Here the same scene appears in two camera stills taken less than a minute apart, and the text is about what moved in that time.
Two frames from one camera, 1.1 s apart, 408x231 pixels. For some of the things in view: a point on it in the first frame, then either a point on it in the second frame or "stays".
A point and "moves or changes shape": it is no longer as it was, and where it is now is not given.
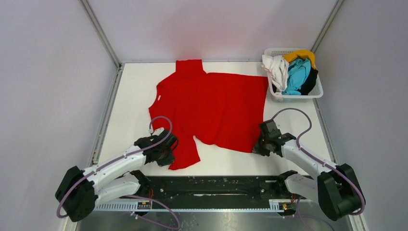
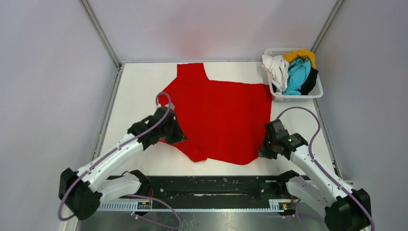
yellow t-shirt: x=303 y=54 stays
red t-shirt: x=224 y=110 moves or changes shape
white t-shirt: x=278 y=67 stays
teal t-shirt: x=299 y=71 stays
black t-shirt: x=309 y=83 stays
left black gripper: x=167 y=161 to x=179 y=136
